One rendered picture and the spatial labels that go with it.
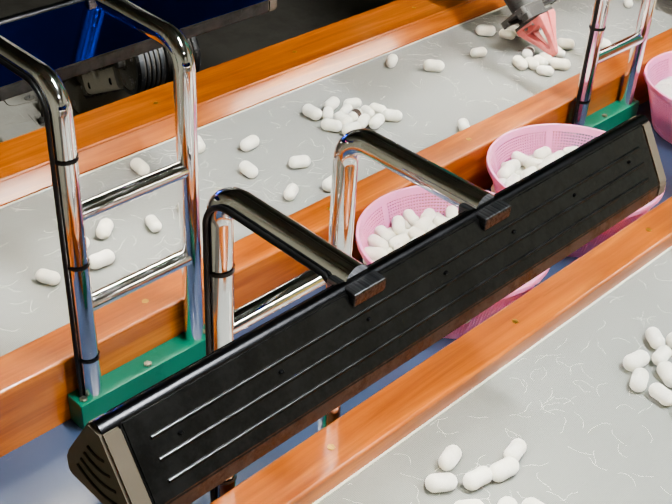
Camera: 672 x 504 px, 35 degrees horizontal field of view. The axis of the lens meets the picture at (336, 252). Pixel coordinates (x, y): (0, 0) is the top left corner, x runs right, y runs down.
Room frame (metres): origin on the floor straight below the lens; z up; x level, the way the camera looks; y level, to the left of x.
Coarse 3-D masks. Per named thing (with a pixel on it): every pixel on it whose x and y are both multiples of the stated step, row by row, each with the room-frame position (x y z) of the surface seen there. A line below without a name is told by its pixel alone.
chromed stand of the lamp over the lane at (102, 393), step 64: (128, 0) 1.09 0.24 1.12; (192, 64) 1.01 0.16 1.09; (64, 128) 0.89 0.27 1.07; (192, 128) 1.00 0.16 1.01; (64, 192) 0.89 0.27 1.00; (128, 192) 0.95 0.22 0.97; (192, 192) 1.00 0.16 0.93; (64, 256) 0.89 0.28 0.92; (192, 256) 1.00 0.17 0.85; (192, 320) 1.00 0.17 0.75; (128, 384) 0.92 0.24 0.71
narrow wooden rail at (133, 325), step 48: (480, 144) 1.45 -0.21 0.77; (384, 192) 1.29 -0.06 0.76; (240, 240) 1.15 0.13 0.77; (144, 288) 1.04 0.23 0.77; (240, 288) 1.09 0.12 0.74; (48, 336) 0.94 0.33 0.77; (144, 336) 0.98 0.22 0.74; (0, 384) 0.85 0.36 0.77; (48, 384) 0.88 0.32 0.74; (0, 432) 0.83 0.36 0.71
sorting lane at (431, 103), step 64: (576, 0) 2.11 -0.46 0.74; (640, 0) 2.13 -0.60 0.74; (384, 64) 1.76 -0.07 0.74; (448, 64) 1.77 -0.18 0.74; (512, 64) 1.79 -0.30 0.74; (576, 64) 1.81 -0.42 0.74; (256, 128) 1.50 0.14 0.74; (320, 128) 1.51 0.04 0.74; (384, 128) 1.52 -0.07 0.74; (448, 128) 1.54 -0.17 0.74; (256, 192) 1.31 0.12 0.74; (320, 192) 1.32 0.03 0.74; (0, 256) 1.12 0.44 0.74; (128, 256) 1.14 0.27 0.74; (0, 320) 0.99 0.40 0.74; (64, 320) 1.00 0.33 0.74
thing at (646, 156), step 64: (640, 128) 0.89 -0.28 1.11; (512, 192) 0.76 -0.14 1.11; (576, 192) 0.80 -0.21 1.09; (640, 192) 0.85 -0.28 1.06; (384, 256) 0.66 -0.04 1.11; (448, 256) 0.68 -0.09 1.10; (512, 256) 0.72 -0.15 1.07; (320, 320) 0.59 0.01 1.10; (384, 320) 0.62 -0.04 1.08; (448, 320) 0.65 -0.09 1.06; (192, 384) 0.51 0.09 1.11; (256, 384) 0.53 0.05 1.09; (320, 384) 0.56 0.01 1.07; (128, 448) 0.46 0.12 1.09; (192, 448) 0.48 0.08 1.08; (256, 448) 0.51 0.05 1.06
